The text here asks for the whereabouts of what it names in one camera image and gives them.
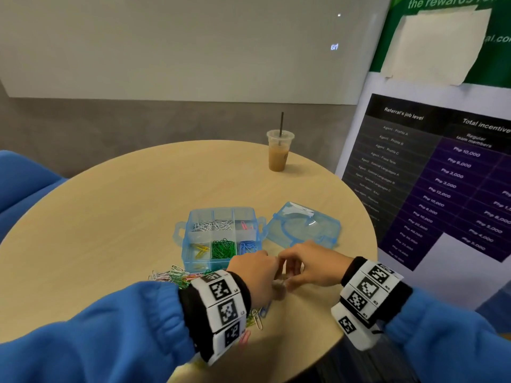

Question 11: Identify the pile of coloured paper clips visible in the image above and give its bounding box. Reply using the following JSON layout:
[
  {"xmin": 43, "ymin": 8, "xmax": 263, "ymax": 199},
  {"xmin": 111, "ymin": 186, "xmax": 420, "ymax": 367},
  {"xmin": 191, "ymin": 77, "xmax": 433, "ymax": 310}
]
[{"xmin": 147, "ymin": 265, "xmax": 276, "ymax": 348}]

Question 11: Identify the blue upholstered chair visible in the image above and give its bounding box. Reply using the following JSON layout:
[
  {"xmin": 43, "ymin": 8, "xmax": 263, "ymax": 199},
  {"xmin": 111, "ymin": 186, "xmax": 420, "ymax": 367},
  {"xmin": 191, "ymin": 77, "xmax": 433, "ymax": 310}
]
[{"xmin": 0, "ymin": 151, "xmax": 69, "ymax": 240}]

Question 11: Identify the right wrist marker band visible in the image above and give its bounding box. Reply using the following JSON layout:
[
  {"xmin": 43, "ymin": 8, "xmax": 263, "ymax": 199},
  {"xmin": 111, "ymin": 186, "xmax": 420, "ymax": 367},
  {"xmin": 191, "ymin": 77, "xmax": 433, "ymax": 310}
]
[{"xmin": 339, "ymin": 259, "xmax": 404, "ymax": 320}]

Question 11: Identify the standing poster banner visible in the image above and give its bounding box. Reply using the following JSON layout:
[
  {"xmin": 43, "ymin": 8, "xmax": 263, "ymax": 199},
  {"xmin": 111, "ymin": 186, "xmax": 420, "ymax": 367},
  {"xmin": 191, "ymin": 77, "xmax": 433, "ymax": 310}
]
[{"xmin": 335, "ymin": 0, "xmax": 511, "ymax": 312}]

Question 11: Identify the iced coffee plastic cup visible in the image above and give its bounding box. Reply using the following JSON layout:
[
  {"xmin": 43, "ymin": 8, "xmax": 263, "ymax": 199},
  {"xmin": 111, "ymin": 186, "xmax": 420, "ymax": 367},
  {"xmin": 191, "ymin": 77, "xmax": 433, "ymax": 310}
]
[{"xmin": 267, "ymin": 129, "xmax": 295, "ymax": 172}]

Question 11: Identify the left wrist marker band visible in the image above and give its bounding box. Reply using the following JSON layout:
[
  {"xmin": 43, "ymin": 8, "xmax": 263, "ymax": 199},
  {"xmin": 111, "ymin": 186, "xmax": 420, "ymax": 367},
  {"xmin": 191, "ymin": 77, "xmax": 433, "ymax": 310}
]
[{"xmin": 189, "ymin": 269, "xmax": 250, "ymax": 364}]

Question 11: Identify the person's right hand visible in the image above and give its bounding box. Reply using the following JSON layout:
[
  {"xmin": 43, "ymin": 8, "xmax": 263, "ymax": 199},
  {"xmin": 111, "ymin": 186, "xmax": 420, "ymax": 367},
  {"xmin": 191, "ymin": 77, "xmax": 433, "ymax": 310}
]
[{"xmin": 277, "ymin": 242, "xmax": 355, "ymax": 290}]

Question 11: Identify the bunch of green paper clips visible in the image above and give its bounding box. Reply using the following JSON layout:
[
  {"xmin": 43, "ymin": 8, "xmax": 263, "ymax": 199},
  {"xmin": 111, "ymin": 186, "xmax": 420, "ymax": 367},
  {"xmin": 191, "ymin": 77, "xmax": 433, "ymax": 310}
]
[{"xmin": 211, "ymin": 239, "xmax": 237, "ymax": 259}]

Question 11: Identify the round wooden table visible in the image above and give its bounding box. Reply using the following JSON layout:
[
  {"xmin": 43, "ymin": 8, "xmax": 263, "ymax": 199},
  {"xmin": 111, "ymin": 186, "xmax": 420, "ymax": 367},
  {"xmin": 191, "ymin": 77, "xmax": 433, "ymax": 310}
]
[{"xmin": 0, "ymin": 140, "xmax": 378, "ymax": 383}]

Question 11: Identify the person's left forearm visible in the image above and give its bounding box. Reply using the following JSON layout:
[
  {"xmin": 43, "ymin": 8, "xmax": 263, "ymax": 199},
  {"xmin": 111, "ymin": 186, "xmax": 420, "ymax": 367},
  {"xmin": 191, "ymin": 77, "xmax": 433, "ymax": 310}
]
[{"xmin": 0, "ymin": 271, "xmax": 252, "ymax": 383}]

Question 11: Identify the wrist marker band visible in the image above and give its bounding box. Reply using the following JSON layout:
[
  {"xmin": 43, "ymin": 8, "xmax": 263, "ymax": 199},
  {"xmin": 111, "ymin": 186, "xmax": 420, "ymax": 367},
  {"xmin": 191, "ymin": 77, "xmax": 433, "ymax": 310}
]
[
  {"xmin": 339, "ymin": 259, "xmax": 404, "ymax": 320},
  {"xmin": 189, "ymin": 269, "xmax": 250, "ymax": 364}
]

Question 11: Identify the blue compartment organizer box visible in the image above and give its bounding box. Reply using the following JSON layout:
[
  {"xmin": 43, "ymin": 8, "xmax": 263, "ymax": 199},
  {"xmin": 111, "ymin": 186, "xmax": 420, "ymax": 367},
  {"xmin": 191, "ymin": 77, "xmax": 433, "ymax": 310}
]
[{"xmin": 175, "ymin": 206, "xmax": 267, "ymax": 272}]

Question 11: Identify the person's left hand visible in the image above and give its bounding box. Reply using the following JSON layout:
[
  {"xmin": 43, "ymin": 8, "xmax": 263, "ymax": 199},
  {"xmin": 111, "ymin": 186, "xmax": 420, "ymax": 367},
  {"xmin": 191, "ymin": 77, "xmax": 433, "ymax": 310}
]
[{"xmin": 226, "ymin": 249, "xmax": 284, "ymax": 310}]

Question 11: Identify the blue transparent box lid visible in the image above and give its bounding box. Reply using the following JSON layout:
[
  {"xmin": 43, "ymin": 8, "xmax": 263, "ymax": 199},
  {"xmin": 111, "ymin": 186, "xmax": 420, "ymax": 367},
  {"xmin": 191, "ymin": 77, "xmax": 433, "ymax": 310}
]
[{"xmin": 263, "ymin": 202, "xmax": 343, "ymax": 251}]

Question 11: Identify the white wall board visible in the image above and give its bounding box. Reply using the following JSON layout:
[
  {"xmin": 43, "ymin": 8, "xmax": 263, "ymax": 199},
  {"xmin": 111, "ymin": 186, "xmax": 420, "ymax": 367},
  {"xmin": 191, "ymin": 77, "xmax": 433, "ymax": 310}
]
[{"xmin": 0, "ymin": 0, "xmax": 392, "ymax": 106}]

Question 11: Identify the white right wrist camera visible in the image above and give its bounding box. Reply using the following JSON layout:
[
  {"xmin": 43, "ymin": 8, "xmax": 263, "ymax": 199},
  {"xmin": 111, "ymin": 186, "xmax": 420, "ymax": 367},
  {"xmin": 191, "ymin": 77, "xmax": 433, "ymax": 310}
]
[{"xmin": 331, "ymin": 303, "xmax": 380, "ymax": 351}]

